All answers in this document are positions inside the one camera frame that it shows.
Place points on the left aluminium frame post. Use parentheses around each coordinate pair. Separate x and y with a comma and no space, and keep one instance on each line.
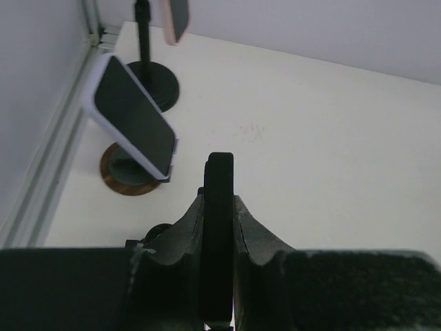
(47,50)

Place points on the black clamp phone stand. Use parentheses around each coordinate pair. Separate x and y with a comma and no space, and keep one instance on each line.
(160,82)

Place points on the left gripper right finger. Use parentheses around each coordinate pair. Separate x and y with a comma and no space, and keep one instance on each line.
(277,287)

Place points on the black phone pink case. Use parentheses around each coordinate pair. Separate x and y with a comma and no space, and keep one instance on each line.
(176,16)

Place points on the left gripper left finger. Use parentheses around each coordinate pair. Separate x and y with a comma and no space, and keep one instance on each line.
(66,288)

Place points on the black round base phone stand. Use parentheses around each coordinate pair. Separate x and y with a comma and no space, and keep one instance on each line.
(158,234)

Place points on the black phone dark case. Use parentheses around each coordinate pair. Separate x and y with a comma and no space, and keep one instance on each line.
(216,272)

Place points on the wooden base wedge phone stand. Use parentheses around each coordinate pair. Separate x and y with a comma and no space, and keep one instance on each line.
(123,175)

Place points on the black phone lilac case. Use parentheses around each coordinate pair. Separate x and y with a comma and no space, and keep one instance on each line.
(116,100)

